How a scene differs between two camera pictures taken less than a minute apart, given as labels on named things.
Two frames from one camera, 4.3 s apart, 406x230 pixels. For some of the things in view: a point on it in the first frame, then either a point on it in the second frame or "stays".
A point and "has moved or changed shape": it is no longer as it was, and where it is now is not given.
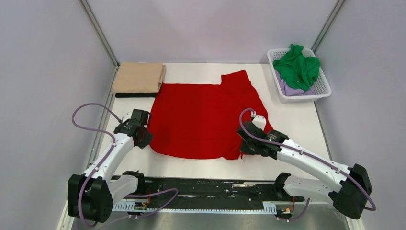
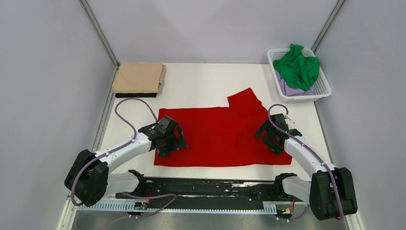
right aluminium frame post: (327, 25) stays
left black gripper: (147, 141) -> (178, 143)
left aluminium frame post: (101, 35) stays
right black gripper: (244, 149) -> (274, 148)
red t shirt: (201, 121) has moved or changed shape
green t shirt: (297, 69) stays
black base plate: (164, 189) stays
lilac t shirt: (289, 91) stays
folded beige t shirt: (139, 77) stays
